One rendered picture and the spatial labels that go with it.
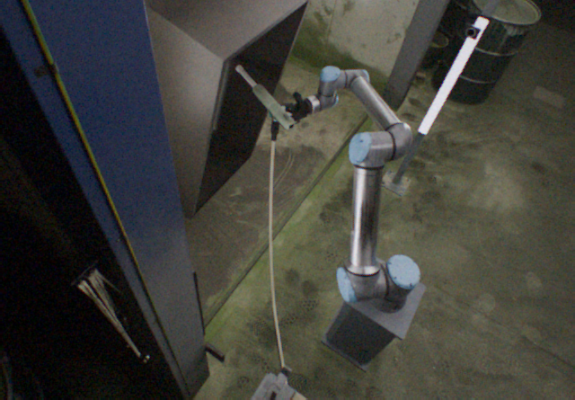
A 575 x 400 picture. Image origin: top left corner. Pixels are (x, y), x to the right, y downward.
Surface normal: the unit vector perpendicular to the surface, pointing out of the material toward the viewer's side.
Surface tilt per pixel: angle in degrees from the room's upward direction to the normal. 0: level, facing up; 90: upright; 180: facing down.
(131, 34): 90
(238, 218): 0
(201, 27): 12
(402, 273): 5
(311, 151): 0
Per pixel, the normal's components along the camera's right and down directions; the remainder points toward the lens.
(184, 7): 0.28, -0.50
